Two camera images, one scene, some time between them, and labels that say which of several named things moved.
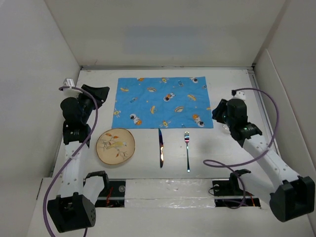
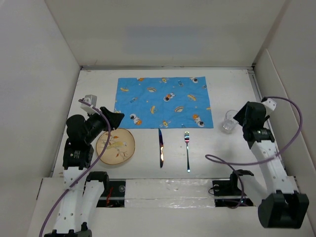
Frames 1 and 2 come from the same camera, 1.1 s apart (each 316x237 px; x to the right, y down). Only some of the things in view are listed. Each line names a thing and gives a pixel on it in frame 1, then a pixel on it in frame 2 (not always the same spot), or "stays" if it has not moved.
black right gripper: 217,111 to 240,115
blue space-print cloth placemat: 162,102 stays
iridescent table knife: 161,148 stays
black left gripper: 101,93 to 114,118
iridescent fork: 187,139 stays
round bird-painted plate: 115,146 stays
